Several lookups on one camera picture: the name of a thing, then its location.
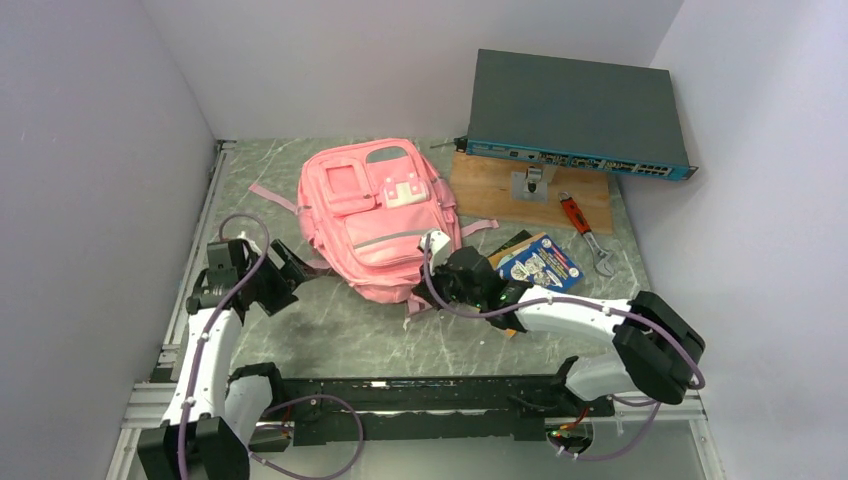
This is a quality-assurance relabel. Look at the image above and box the pink student backpack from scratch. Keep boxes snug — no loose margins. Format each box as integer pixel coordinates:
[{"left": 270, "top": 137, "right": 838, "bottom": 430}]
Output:
[{"left": 249, "top": 138, "right": 499, "bottom": 315}]

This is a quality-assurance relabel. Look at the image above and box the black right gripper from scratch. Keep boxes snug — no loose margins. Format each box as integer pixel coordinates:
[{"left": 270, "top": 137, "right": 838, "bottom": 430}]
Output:
[{"left": 415, "top": 251, "right": 484, "bottom": 310}]

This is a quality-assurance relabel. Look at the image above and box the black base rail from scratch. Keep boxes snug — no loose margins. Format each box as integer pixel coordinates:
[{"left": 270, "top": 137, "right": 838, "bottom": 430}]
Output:
[{"left": 260, "top": 374, "right": 615, "bottom": 446}]

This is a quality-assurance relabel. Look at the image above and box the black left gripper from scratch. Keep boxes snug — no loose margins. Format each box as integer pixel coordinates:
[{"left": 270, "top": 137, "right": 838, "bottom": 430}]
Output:
[{"left": 239, "top": 239, "right": 320, "bottom": 316}]

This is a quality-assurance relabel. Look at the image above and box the orange adjustable wrench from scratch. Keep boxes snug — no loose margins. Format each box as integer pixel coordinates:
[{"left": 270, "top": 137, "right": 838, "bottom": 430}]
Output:
[{"left": 558, "top": 192, "right": 615, "bottom": 278}]

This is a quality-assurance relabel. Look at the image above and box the blue sticker book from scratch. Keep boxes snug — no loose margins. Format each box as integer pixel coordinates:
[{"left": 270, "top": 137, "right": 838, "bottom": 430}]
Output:
[{"left": 495, "top": 233, "right": 584, "bottom": 293}]

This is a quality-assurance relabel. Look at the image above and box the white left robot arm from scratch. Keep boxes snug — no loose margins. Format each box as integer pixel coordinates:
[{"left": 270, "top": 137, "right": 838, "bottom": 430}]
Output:
[{"left": 138, "top": 238, "right": 318, "bottom": 479}]

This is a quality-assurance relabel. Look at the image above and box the grey metal bracket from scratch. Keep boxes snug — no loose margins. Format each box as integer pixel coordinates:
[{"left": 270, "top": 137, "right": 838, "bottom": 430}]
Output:
[{"left": 510, "top": 165, "right": 556, "bottom": 204}]

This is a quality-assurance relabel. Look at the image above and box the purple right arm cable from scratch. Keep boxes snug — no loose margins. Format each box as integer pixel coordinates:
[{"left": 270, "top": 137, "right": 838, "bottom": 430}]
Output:
[{"left": 422, "top": 231, "right": 707, "bottom": 464}]

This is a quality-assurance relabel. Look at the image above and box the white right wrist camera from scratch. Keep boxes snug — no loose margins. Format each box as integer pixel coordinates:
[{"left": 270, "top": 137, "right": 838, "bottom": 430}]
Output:
[{"left": 419, "top": 229, "right": 453, "bottom": 275}]

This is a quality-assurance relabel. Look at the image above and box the blue network switch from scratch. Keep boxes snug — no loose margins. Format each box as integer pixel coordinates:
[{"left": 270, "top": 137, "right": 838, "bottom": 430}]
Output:
[{"left": 457, "top": 49, "right": 697, "bottom": 181}]

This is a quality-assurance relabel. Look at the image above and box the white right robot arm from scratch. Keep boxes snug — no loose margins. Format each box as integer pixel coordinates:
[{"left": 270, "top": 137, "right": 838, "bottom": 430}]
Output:
[{"left": 419, "top": 247, "right": 706, "bottom": 415}]

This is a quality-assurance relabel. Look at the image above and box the wooden board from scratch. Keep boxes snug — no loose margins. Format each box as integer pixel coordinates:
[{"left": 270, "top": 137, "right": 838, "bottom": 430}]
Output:
[{"left": 449, "top": 152, "right": 613, "bottom": 235}]

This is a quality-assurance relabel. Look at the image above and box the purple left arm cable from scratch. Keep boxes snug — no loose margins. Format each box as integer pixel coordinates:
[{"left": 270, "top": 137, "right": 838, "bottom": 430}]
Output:
[{"left": 175, "top": 213, "right": 272, "bottom": 480}]

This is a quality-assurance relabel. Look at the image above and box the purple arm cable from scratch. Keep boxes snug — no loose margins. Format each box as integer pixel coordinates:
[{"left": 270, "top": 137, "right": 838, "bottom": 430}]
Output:
[
  {"left": 422, "top": 231, "right": 707, "bottom": 464},
  {"left": 175, "top": 213, "right": 272, "bottom": 480}
]

